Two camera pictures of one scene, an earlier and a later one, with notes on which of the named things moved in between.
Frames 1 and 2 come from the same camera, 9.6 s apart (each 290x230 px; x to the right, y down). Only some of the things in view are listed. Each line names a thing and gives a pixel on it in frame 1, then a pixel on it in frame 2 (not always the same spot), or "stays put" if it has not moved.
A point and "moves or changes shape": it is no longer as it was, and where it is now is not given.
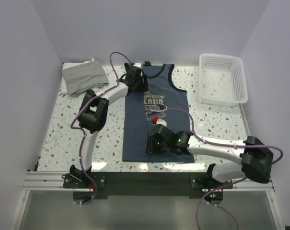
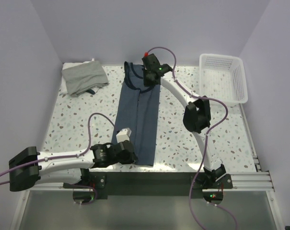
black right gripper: (151, 149) to (147, 84)
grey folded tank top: (85, 77) stays put
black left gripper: (144, 86) to (132, 158)
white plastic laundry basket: (222, 79) stays put
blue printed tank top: (166, 102) moves or changes shape
